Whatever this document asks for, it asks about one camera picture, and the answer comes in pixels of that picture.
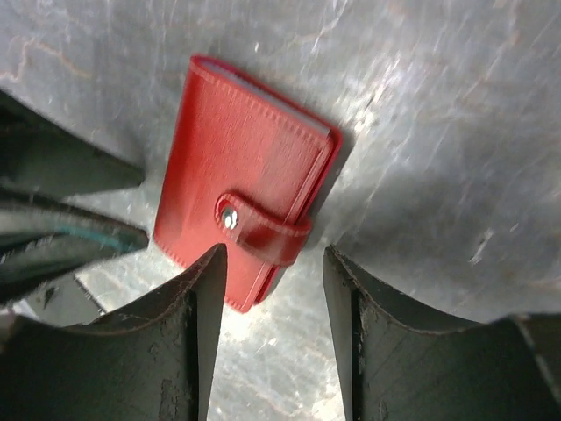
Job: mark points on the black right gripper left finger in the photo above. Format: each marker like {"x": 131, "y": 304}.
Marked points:
{"x": 152, "y": 359}

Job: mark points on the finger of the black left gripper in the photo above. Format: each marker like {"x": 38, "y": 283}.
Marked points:
{"x": 43, "y": 239}
{"x": 39, "y": 156}

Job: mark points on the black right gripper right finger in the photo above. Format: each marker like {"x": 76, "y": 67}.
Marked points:
{"x": 400, "y": 359}

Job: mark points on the red leather card holder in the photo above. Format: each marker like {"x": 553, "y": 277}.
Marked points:
{"x": 244, "y": 168}

